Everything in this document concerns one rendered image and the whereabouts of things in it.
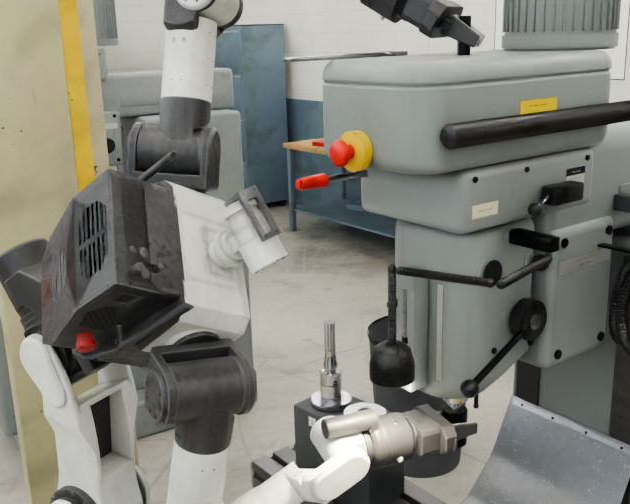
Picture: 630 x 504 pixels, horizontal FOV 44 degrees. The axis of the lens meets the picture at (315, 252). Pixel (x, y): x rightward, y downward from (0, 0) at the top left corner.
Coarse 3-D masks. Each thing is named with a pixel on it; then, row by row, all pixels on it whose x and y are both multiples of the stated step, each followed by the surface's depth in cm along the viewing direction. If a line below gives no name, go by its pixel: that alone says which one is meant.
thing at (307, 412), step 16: (304, 400) 176; (320, 400) 172; (352, 400) 175; (304, 416) 172; (320, 416) 168; (304, 432) 173; (304, 448) 174; (304, 464) 176; (320, 464) 172; (400, 464) 169; (368, 480) 162; (384, 480) 166; (400, 480) 170; (352, 496) 166; (368, 496) 163; (384, 496) 167
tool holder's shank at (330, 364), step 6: (324, 324) 168; (330, 324) 167; (324, 330) 169; (330, 330) 168; (324, 336) 169; (330, 336) 169; (324, 342) 170; (330, 342) 169; (330, 348) 169; (330, 354) 169; (324, 360) 171; (330, 360) 170; (336, 360) 171; (324, 366) 171; (330, 366) 170; (336, 366) 170
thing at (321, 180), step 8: (312, 176) 125; (320, 176) 126; (328, 176) 128; (336, 176) 128; (344, 176) 129; (352, 176) 130; (360, 176) 131; (296, 184) 125; (304, 184) 124; (312, 184) 125; (320, 184) 126
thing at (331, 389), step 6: (324, 378) 170; (336, 378) 170; (324, 384) 171; (330, 384) 170; (336, 384) 170; (324, 390) 171; (330, 390) 170; (336, 390) 171; (324, 396) 171; (330, 396) 171; (336, 396) 171; (330, 402) 171
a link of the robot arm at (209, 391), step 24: (192, 360) 120; (216, 360) 120; (192, 384) 115; (216, 384) 117; (240, 384) 119; (192, 408) 115; (216, 408) 118; (240, 408) 120; (192, 432) 119; (216, 432) 119
